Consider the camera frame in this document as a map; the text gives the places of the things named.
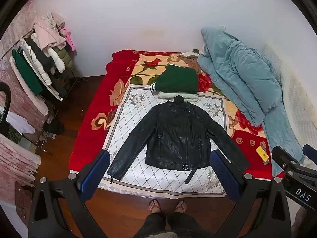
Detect white puffer jacket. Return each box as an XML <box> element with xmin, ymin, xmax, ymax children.
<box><xmin>48</xmin><ymin>47</ymin><xmax>65</xmax><ymax>73</ymax></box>

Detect pale folded fleece garment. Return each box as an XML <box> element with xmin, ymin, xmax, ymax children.
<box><xmin>158</xmin><ymin>91</ymin><xmax>199</xmax><ymax>103</ymax></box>

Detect white bed cover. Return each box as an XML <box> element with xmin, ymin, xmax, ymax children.
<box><xmin>263</xmin><ymin>43</ymin><xmax>317</xmax><ymax>166</ymax></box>

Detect white cloth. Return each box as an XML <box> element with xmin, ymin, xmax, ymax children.
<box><xmin>5</xmin><ymin>111</ymin><xmax>35</xmax><ymax>135</ymax></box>

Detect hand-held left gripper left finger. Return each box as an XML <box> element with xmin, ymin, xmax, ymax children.
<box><xmin>28</xmin><ymin>149</ymin><xmax>111</xmax><ymax>238</ymax></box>

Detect folded green sweater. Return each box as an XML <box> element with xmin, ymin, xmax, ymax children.
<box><xmin>150</xmin><ymin>64</ymin><xmax>199</xmax><ymax>95</ymax></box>

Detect brown wooden furniture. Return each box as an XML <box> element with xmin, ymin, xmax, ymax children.
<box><xmin>14</xmin><ymin>180</ymin><xmax>35</xmax><ymax>220</ymax></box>

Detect blue quilt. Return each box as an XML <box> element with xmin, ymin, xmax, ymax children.
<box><xmin>197</xmin><ymin>27</ymin><xmax>306</xmax><ymax>174</ymax></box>

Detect olive puffer jacket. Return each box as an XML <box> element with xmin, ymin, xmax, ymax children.
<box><xmin>53</xmin><ymin>47</ymin><xmax>75</xmax><ymax>71</ymax></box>

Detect hot pink garment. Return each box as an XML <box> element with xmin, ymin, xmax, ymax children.
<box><xmin>62</xmin><ymin>28</ymin><xmax>75</xmax><ymax>51</ymax></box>

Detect pale pink garment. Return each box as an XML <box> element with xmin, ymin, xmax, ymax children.
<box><xmin>34</xmin><ymin>12</ymin><xmax>67</xmax><ymax>50</ymax></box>

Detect black shoes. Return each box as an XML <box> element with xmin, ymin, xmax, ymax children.
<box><xmin>43</xmin><ymin>120</ymin><xmax>65</xmax><ymax>134</ymax></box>

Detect person's right foot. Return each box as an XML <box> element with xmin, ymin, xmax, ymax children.
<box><xmin>173</xmin><ymin>200</ymin><xmax>187</xmax><ymax>214</ymax></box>

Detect pink floral curtain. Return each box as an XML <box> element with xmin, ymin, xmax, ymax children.
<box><xmin>0</xmin><ymin>0</ymin><xmax>49</xmax><ymax>116</ymax></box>
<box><xmin>0</xmin><ymin>134</ymin><xmax>41</xmax><ymax>187</ymax></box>

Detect red floral blanket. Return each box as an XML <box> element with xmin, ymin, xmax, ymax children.
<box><xmin>69</xmin><ymin>50</ymin><xmax>284</xmax><ymax>180</ymax></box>

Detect person's right leg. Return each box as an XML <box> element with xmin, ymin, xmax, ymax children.
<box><xmin>167</xmin><ymin>211</ymin><xmax>216</xmax><ymax>238</ymax></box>

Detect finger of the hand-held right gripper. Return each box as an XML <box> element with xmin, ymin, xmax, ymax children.
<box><xmin>303</xmin><ymin>144</ymin><xmax>317</xmax><ymax>165</ymax></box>
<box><xmin>272</xmin><ymin>146</ymin><xmax>301</xmax><ymax>176</ymax></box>

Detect person's leg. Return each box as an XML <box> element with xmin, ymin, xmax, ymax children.
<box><xmin>167</xmin><ymin>211</ymin><xmax>216</xmax><ymax>238</ymax></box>
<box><xmin>133</xmin><ymin>213</ymin><xmax>167</xmax><ymax>238</ymax></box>

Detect person's right forearm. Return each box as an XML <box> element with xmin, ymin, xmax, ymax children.
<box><xmin>291</xmin><ymin>204</ymin><xmax>317</xmax><ymax>238</ymax></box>

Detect person's left foot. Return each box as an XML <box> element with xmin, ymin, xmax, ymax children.
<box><xmin>148</xmin><ymin>199</ymin><xmax>162</xmax><ymax>215</ymax></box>

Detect person's foot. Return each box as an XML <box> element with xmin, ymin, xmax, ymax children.
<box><xmin>148</xmin><ymin>199</ymin><xmax>162</xmax><ymax>215</ymax></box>
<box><xmin>173</xmin><ymin>200</ymin><xmax>187</xmax><ymax>214</ymax></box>

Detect black leather jacket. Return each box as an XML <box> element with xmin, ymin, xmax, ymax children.
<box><xmin>107</xmin><ymin>95</ymin><xmax>250</xmax><ymax>184</ymax></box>

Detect person's left leg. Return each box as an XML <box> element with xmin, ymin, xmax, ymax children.
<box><xmin>133</xmin><ymin>213</ymin><xmax>167</xmax><ymax>238</ymax></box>

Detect hanging green garment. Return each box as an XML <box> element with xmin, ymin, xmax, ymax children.
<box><xmin>12</xmin><ymin>49</ymin><xmax>43</xmax><ymax>96</ymax></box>

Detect hanging white jacket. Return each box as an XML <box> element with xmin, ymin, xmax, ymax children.
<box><xmin>21</xmin><ymin>42</ymin><xmax>53</xmax><ymax>85</ymax></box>

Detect black curved object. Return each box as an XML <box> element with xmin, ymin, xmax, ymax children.
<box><xmin>0</xmin><ymin>82</ymin><xmax>12</xmax><ymax>130</ymax></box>

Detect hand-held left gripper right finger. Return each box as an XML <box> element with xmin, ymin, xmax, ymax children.
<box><xmin>210</xmin><ymin>149</ymin><xmax>291</xmax><ymax>238</ymax></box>

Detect small yellow box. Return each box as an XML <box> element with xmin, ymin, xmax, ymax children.
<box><xmin>256</xmin><ymin>146</ymin><xmax>269</xmax><ymax>164</ymax></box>

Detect metal clothes rack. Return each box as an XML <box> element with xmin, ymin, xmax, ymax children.
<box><xmin>0</xmin><ymin>30</ymin><xmax>88</xmax><ymax>155</ymax></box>

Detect white diamond pattern blanket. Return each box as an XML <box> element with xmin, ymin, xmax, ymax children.
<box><xmin>98</xmin><ymin>84</ymin><xmax>232</xmax><ymax>196</ymax></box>

